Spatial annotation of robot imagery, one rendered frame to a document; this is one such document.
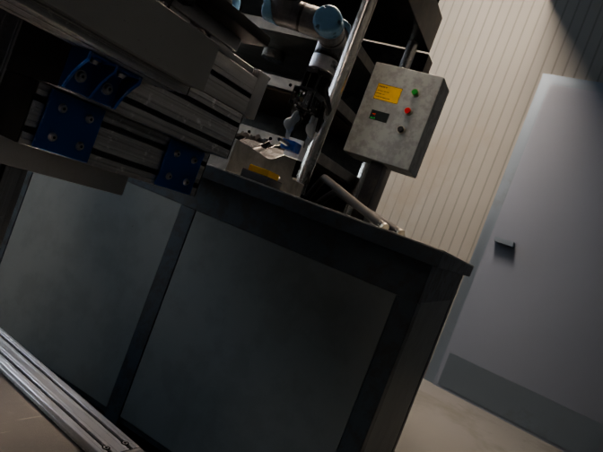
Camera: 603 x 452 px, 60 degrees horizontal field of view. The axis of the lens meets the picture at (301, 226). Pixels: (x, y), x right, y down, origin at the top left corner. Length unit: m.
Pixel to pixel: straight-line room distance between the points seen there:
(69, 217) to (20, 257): 0.23
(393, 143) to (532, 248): 1.64
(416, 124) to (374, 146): 0.19
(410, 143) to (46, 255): 1.39
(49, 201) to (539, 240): 2.81
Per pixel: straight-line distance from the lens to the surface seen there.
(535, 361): 3.57
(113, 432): 1.19
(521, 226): 3.62
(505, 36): 4.12
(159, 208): 1.52
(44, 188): 1.84
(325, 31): 1.41
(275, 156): 1.65
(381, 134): 2.22
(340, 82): 2.22
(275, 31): 2.56
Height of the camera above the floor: 0.78
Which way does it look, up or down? 2 degrees down
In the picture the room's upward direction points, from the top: 21 degrees clockwise
